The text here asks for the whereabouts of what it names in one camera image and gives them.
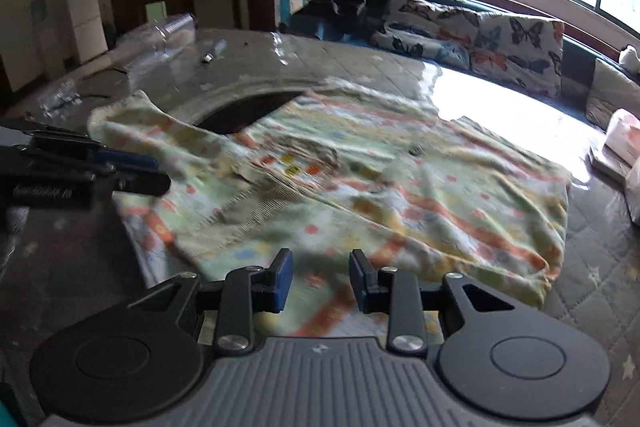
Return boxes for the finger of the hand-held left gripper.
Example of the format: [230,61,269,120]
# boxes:
[20,167,172,198]
[22,127,162,172]

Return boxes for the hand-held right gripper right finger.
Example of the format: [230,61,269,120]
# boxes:
[348,249,516,354]

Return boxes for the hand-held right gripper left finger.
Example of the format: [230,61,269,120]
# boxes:
[127,249,295,356]

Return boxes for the pastel patterned garment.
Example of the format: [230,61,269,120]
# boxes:
[87,77,574,339]

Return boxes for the crumpled clear plastic wrap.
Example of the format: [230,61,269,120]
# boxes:
[39,81,85,116]

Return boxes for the small metal object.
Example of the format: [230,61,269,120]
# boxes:
[201,39,229,66]

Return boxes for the clear plastic bottle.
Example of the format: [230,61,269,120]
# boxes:
[116,12,199,74]

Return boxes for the white refrigerator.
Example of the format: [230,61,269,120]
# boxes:
[63,0,110,64]

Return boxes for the butterfly print cushion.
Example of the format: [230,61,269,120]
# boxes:
[370,0,566,100]

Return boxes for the pink white tissue pack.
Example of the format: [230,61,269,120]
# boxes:
[590,108,640,180]

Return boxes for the grey pillow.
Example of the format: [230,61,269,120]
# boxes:
[584,58,640,134]

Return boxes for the dark teal sofa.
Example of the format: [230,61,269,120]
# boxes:
[290,0,640,120]

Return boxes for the white soft toy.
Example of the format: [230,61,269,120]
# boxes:
[618,45,640,74]

